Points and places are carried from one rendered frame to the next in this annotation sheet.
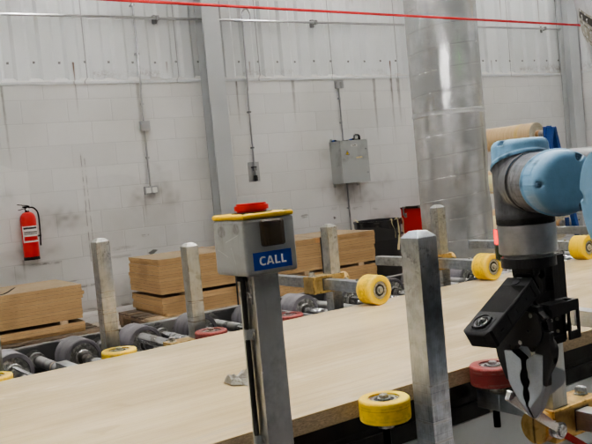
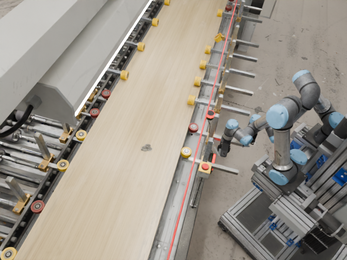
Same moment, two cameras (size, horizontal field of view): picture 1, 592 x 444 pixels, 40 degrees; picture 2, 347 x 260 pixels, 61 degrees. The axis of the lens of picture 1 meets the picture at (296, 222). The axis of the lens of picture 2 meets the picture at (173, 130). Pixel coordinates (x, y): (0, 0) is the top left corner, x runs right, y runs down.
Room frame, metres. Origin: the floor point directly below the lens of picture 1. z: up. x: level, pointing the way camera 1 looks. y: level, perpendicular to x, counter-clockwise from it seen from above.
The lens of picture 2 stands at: (0.44, 0.88, 2.69)
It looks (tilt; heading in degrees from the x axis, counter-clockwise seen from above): 51 degrees down; 314
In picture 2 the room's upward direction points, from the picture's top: 8 degrees clockwise
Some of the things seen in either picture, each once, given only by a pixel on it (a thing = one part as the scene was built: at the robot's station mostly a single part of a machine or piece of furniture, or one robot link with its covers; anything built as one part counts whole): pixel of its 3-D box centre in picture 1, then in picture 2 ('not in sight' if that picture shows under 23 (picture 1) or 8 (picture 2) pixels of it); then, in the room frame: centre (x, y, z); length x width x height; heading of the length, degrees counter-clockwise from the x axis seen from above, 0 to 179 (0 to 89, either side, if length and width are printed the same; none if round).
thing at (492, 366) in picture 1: (494, 394); (192, 130); (1.38, -0.31, 0.85); 0.08 x 0.08 x 0.11
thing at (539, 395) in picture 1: (550, 381); not in sight; (1.05, -0.31, 0.96); 0.06 x 0.03 x 0.09; 125
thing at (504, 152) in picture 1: (522, 181); (231, 127); (1.06, -0.30, 1.23); 0.09 x 0.08 x 0.11; 2
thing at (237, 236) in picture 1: (255, 245); (204, 170); (0.95, 0.05, 1.18); 0.07 x 0.07 x 0.08; 35
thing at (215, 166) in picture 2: not in sight; (209, 165); (1.08, -0.22, 0.81); 0.44 x 0.03 x 0.04; 35
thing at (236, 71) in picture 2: not in sight; (228, 69); (1.68, -1.02, 0.95); 0.50 x 0.04 x 0.04; 35
